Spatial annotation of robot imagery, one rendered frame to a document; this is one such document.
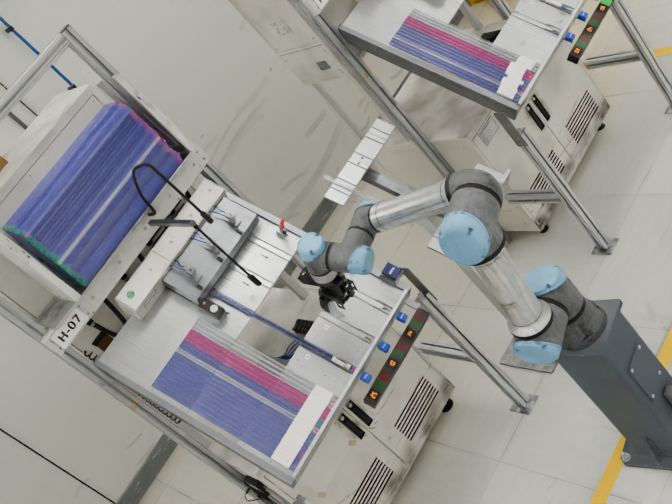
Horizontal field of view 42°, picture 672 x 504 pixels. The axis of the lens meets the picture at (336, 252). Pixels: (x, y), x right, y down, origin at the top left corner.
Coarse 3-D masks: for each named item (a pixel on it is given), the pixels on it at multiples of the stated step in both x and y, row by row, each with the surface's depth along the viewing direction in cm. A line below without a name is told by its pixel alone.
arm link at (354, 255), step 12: (348, 240) 224; (360, 240) 224; (372, 240) 228; (336, 252) 223; (348, 252) 221; (360, 252) 221; (372, 252) 223; (336, 264) 223; (348, 264) 221; (360, 264) 220; (372, 264) 224
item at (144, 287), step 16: (208, 192) 280; (224, 192) 281; (192, 208) 278; (208, 208) 277; (160, 240) 273; (176, 240) 273; (160, 256) 271; (176, 256) 271; (144, 272) 269; (160, 272) 268; (128, 288) 266; (144, 288) 266; (160, 288) 272; (128, 304) 264; (144, 304) 267
